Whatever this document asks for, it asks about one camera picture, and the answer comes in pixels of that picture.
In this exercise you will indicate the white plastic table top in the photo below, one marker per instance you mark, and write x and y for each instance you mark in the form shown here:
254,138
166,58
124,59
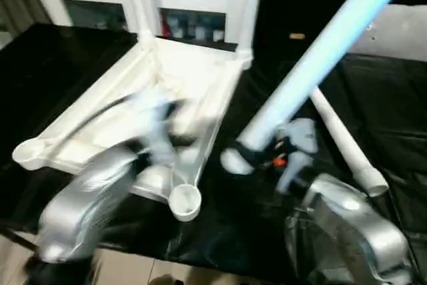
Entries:
187,74

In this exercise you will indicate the white plastic table leg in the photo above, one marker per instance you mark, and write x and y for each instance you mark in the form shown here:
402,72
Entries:
248,8
140,1
347,145
300,74

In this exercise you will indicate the small white jar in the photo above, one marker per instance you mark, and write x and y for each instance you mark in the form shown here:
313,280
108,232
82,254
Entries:
217,34
200,33
178,33

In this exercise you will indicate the black work mat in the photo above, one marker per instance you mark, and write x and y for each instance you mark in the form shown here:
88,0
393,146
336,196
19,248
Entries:
383,98

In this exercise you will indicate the small tan label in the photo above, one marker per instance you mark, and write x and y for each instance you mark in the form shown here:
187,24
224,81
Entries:
297,35

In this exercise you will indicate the left robot leg dark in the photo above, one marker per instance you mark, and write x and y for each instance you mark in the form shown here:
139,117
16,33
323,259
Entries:
166,279

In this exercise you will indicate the black table frame leg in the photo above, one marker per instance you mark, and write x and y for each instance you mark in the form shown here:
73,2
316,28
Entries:
16,236

